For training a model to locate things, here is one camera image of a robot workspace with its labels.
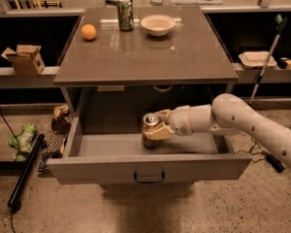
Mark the blue patterned snack bag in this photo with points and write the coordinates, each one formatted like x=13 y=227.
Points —
x=43 y=167

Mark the black power adapter with cable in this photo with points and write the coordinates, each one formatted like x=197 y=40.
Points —
x=256 y=149

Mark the green soda can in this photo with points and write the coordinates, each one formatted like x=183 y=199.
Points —
x=125 y=15

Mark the open grey top drawer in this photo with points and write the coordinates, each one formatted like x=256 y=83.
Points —
x=105 y=144

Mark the orange soda can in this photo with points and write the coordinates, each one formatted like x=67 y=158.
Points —
x=150 y=120

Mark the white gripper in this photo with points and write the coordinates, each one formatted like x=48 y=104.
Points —
x=179 y=120

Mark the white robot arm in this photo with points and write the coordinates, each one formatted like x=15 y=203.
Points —
x=227 y=114

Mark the brown cardboard box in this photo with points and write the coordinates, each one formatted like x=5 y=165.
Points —
x=26 y=60

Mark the black pole left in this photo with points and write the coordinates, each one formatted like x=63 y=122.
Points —
x=14 y=200

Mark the brown snack bag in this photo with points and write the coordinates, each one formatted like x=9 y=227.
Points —
x=60 y=122

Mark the white bowl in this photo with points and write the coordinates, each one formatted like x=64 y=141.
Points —
x=158 y=25

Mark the white foam takeout tray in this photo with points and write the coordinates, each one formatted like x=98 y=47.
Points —
x=253 y=59

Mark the orange fruit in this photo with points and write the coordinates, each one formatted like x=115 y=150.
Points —
x=88 y=32

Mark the black drawer handle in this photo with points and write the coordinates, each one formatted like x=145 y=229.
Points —
x=137 y=179

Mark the green chip bag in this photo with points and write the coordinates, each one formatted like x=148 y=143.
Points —
x=23 y=141

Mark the reacher grabber tool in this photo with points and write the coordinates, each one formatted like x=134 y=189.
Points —
x=280 y=24

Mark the grey cabinet with top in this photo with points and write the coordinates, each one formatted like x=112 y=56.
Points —
x=190 y=54

